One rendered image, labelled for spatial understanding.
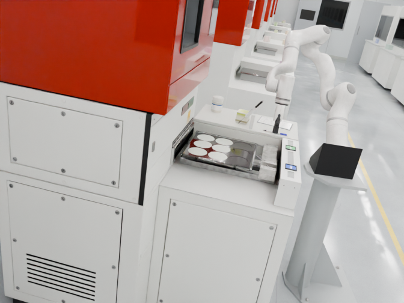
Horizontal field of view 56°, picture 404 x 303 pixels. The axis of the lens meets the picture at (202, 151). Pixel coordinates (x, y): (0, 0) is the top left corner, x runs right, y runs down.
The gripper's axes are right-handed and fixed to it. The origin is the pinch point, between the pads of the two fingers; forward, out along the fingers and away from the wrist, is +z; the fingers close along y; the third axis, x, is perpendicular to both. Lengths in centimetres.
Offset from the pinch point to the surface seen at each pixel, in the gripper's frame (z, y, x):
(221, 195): 27, 58, -19
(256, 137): 6.4, 2.6, -9.9
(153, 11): -44, 93, -52
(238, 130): 4.8, 2.8, -21.0
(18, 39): -26, 90, -103
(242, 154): 13.2, 25.1, -14.8
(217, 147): 12.8, 22.8, -28.8
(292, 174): 11, 49, 10
